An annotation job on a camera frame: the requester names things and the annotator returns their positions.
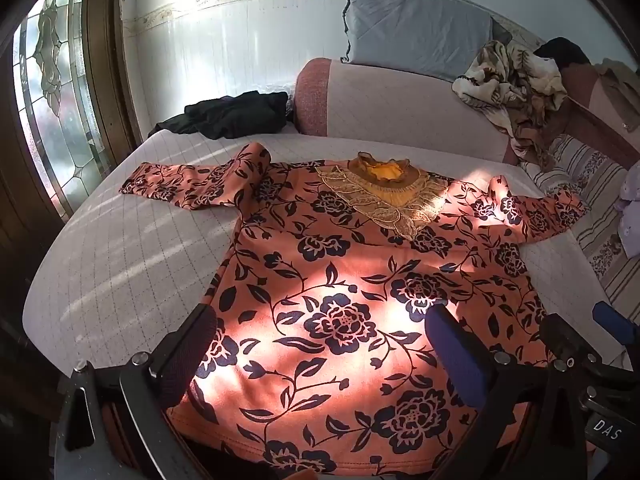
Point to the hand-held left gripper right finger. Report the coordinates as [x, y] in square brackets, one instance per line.
[452, 360]

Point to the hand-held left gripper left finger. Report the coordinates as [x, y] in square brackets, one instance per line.
[197, 332]

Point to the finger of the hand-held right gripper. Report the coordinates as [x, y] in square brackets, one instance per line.
[607, 320]
[567, 335]

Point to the orange floral top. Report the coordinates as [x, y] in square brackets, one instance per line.
[350, 285]

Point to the white quilted bed mat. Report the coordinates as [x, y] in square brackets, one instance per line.
[150, 240]

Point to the striped floral bedsheet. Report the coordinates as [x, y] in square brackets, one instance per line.
[595, 210]

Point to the lilac cloth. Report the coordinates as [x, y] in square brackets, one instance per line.
[631, 210]

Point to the black cloth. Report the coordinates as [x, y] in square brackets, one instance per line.
[225, 116]

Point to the brown coat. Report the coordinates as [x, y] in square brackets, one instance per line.
[615, 100]

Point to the brown floral blanket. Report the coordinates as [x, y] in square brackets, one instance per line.
[515, 90]

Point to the pink rolled quilt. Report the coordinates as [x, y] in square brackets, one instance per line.
[395, 105]

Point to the dark garment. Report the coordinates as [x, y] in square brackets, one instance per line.
[562, 50]

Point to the stained glass window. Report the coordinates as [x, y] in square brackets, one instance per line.
[52, 95]

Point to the grey pillow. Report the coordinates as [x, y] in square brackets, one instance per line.
[417, 27]

